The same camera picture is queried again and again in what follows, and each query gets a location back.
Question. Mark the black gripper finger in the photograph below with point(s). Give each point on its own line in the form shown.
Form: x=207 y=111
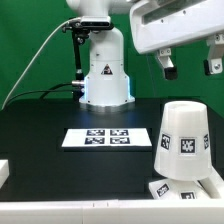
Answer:
x=213 y=64
x=163 y=57

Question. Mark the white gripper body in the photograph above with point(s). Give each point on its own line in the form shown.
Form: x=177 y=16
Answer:
x=157 y=24

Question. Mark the white conical lamp shade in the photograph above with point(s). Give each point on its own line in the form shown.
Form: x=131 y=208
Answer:
x=183 y=148

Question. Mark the white square lamp base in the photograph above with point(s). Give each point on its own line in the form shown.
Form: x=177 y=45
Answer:
x=168 y=189

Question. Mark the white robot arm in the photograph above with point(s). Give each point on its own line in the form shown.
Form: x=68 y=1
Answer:
x=106 y=84

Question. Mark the white marker tag sheet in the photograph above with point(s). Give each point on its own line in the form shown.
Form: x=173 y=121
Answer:
x=100 y=137

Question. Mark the black camera on stand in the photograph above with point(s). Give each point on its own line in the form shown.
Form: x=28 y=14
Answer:
x=81 y=30

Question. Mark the white L-shaped fence wall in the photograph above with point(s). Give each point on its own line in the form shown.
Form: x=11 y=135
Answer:
x=197 y=211

